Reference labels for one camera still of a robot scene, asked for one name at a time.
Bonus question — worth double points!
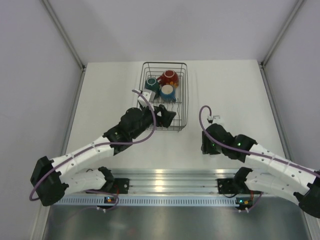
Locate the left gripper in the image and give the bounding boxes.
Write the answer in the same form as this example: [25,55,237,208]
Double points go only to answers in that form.
[130,103,176,140]

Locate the aluminium mounting rail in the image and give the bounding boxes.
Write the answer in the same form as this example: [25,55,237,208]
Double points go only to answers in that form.
[111,169,249,194]

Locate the dark blue cup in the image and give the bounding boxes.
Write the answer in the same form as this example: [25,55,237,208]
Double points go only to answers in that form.
[159,85,176,103]

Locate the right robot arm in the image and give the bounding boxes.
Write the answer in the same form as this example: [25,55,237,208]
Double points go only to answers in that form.
[201,123,320,218]

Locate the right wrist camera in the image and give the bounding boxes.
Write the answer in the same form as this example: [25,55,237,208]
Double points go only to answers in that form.
[207,115,225,126]

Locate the right aluminium frame post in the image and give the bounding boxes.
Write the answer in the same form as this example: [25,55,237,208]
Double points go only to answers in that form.
[259,0,307,70]

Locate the wire dish rack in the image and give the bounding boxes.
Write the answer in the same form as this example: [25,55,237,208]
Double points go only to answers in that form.
[138,61,189,132]

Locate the aluminium frame post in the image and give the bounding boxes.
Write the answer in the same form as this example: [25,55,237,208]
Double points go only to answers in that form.
[39,0,86,71]
[259,0,307,70]

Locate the left aluminium frame post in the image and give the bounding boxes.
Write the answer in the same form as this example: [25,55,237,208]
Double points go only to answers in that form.
[39,0,86,71]

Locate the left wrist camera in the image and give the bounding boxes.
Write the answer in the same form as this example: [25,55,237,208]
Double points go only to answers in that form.
[132,88,156,108]

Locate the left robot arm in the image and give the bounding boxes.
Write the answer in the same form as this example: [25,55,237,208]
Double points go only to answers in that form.
[30,104,176,207]

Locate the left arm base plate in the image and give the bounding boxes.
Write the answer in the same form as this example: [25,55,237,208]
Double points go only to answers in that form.
[109,178,130,195]

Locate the red cup white inside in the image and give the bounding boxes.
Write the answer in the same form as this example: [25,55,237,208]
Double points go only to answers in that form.
[156,69,180,88]

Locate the dark green mug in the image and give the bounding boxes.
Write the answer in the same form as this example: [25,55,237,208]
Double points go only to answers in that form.
[144,77,160,95]

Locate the slotted cable duct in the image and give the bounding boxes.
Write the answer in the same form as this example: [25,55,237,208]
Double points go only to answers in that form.
[56,194,240,207]

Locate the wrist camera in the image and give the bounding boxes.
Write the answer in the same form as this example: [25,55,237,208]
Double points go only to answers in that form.
[207,115,225,126]
[132,88,156,108]

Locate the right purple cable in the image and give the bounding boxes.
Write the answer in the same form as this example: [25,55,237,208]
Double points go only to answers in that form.
[198,106,320,213]

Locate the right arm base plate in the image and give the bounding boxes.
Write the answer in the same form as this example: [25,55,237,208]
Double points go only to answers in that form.
[217,178,239,196]

